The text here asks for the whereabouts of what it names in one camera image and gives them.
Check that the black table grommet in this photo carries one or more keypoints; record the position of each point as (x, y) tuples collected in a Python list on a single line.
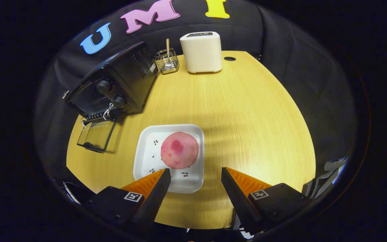
[(229, 58)]

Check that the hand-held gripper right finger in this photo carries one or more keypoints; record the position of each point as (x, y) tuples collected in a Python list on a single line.
[(239, 201)]

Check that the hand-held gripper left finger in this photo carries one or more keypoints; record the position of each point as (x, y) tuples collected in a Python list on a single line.
[(155, 201)]

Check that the wooden stick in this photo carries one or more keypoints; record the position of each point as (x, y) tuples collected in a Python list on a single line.
[(168, 47)]

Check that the pink round pastry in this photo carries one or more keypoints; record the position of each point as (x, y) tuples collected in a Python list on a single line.
[(180, 151)]

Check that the white square plate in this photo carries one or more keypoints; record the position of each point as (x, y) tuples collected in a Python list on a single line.
[(146, 161)]

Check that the white twist tie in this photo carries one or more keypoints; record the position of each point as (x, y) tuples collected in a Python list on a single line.
[(107, 113)]

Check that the black toaster oven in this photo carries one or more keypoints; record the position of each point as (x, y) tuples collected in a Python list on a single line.
[(126, 74)]

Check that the white pop-up toaster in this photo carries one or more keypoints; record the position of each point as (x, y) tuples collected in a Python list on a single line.
[(202, 53)]

